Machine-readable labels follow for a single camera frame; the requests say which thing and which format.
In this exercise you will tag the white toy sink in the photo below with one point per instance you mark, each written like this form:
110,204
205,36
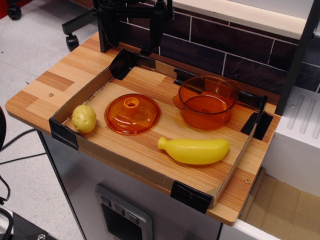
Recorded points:
293,156

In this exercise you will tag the cardboard fence with black tape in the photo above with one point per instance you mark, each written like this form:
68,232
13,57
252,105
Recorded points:
219,189

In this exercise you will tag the orange transparent pot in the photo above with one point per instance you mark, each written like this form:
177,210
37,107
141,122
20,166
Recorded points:
206,102

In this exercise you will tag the yellow toy potato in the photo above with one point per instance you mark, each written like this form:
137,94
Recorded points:
84,119

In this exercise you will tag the light wooden shelf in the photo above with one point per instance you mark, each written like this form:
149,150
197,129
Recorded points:
249,16

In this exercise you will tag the grey toy oven panel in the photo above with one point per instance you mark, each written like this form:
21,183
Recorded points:
122,219

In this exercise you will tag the yellow toy banana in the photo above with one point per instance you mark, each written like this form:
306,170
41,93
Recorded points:
195,152

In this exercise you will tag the black vertical post right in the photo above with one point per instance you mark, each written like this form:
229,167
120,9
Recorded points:
308,33

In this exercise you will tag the black office chair base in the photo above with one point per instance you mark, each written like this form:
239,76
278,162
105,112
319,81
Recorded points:
73,25

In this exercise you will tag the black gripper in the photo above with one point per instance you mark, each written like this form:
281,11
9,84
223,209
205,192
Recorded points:
109,12

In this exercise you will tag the orange transparent pot lid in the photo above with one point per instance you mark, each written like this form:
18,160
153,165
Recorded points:
132,114

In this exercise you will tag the black vertical post left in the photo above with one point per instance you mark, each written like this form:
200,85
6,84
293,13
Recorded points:
104,45

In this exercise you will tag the black vertical post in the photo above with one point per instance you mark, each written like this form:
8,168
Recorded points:
104,45
308,33

